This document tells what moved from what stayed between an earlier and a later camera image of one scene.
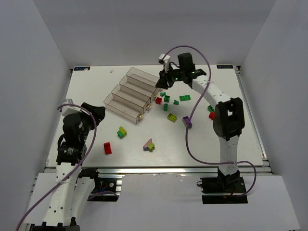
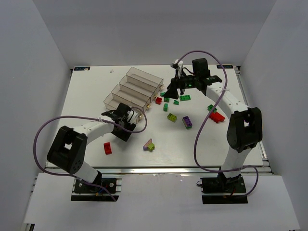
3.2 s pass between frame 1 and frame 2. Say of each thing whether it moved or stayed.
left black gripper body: moved
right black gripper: moved
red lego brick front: stayed
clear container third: stayed
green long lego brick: stayed
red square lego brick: stayed
